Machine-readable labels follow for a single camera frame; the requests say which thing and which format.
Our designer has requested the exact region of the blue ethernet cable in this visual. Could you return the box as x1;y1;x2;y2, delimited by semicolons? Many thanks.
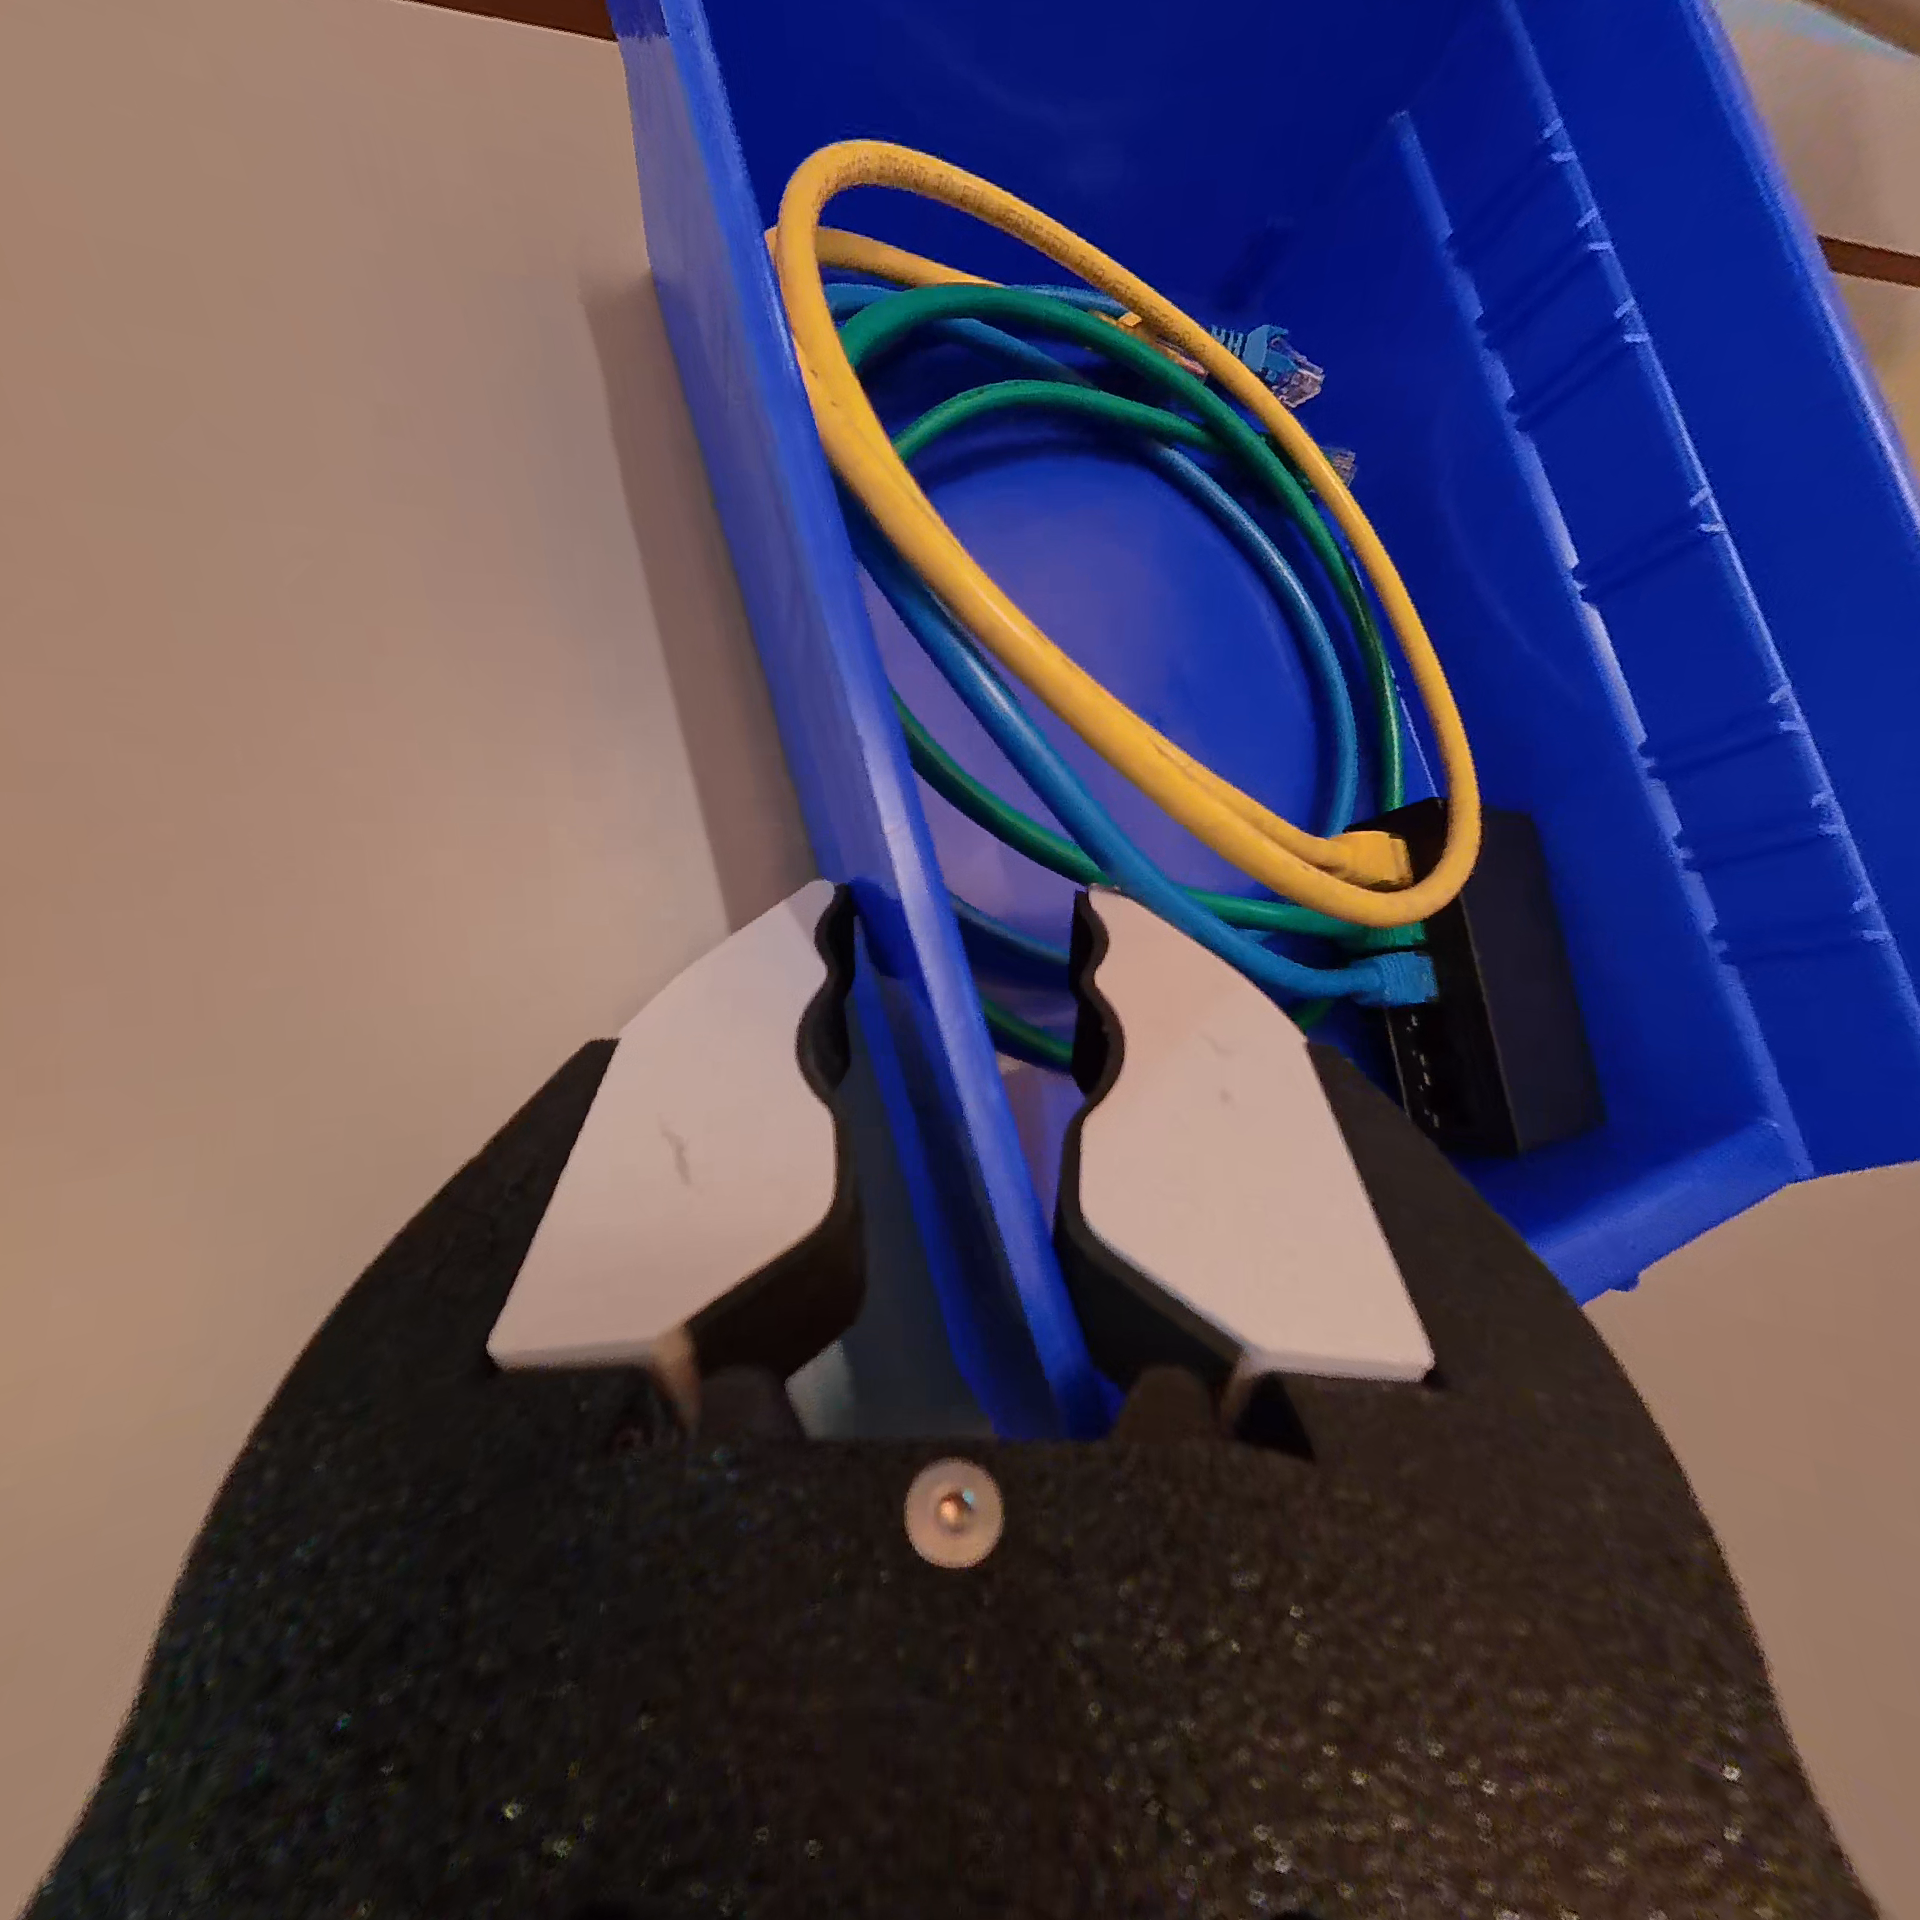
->
816;275;1442;1009

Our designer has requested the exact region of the blue plastic bin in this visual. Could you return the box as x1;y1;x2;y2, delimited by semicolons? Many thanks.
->
608;0;1920;1443

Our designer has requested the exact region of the black network switch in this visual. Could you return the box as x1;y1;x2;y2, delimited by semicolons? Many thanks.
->
1339;799;1605;1157

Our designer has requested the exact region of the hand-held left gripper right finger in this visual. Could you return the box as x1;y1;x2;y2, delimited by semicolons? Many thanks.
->
1053;885;1438;1425

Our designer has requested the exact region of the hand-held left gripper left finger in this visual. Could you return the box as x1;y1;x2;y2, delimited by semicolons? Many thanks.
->
485;879;869;1425

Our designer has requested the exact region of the green ethernet cable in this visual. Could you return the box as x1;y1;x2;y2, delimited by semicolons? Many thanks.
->
832;280;1426;1069

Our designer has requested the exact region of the yellow ethernet cable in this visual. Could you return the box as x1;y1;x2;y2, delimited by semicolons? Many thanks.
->
766;139;1483;933

